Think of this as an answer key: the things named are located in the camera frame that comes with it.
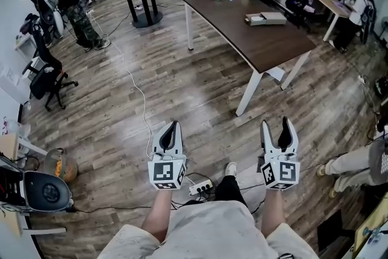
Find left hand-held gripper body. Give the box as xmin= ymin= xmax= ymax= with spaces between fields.
xmin=147 ymin=147 xmax=188 ymax=191

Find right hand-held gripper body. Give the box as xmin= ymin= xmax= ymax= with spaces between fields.
xmin=258 ymin=147 xmax=301 ymax=191

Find grey and tan sliding box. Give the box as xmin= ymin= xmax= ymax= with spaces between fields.
xmin=244 ymin=11 xmax=288 ymax=27

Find person's left forearm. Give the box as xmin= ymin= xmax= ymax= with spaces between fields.
xmin=141 ymin=188 xmax=174 ymax=244

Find person's right forearm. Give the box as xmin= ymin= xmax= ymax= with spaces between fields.
xmin=260 ymin=188 xmax=286 ymax=240

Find white power strip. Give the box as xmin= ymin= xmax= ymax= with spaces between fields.
xmin=188 ymin=178 xmax=213 ymax=197

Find person's white shoe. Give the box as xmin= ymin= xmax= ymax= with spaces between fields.
xmin=224 ymin=161 xmax=239 ymax=178

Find person's black trouser leg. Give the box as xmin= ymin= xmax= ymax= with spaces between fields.
xmin=213 ymin=175 xmax=249 ymax=207

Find white paper sheet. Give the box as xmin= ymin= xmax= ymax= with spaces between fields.
xmin=267 ymin=67 xmax=286 ymax=82

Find person's beige shirt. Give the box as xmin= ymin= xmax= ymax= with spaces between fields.
xmin=96 ymin=199 xmax=319 ymax=259

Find dark wooden table white legs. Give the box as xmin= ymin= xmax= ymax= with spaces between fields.
xmin=182 ymin=0 xmax=318 ymax=117

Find orange and olive bag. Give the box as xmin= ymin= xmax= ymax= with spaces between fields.
xmin=43 ymin=147 xmax=79 ymax=184

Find grey and black backpack unit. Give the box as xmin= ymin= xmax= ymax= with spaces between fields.
xmin=22 ymin=170 xmax=75 ymax=212

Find light wooden desk white legs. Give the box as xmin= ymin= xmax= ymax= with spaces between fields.
xmin=310 ymin=0 xmax=355 ymax=42

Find white floor cable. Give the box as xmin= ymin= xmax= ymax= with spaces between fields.
xmin=87 ymin=8 xmax=156 ymax=159

